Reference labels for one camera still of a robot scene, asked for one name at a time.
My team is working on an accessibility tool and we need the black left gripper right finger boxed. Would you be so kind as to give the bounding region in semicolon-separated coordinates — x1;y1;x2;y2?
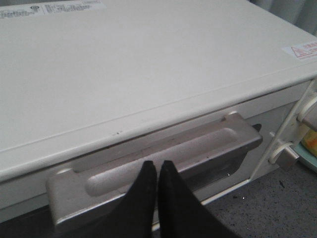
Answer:
158;161;238;238

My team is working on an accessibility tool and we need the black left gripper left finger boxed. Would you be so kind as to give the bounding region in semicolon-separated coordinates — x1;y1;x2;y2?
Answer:
98;161;156;238

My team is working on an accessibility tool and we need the oven glass door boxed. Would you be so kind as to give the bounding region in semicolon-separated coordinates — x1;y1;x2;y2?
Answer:
0;99;293;232

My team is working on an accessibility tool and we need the croissant bread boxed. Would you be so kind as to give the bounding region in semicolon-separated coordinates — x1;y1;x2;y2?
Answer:
301;129;317;157

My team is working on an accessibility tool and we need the lower oven control knob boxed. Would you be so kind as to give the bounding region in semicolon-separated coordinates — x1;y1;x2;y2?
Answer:
268;140;300;171

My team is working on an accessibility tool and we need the cream Toshiba toaster oven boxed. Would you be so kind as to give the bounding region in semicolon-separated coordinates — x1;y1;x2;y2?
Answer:
0;0;317;230

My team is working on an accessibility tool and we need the light green plate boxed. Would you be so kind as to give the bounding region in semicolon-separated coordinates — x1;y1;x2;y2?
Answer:
291;143;317;173

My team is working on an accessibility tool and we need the grey curtain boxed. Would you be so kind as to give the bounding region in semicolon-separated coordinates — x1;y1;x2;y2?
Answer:
250;0;317;36

